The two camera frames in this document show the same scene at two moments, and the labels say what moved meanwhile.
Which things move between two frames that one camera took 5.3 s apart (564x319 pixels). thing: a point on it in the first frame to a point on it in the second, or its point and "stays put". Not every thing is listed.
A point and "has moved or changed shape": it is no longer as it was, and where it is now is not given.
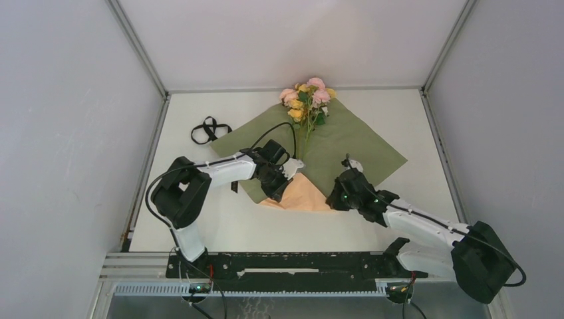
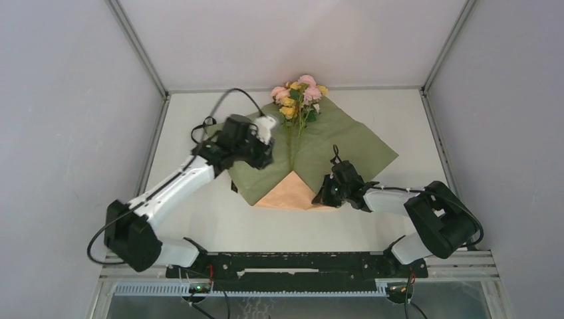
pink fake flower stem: [320, 97] to [312, 92]
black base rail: [292, 268] stays put
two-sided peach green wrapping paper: [338, 141] stays put
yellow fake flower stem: [296, 111] has moved or changed shape
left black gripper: [276, 193] to [265, 158]
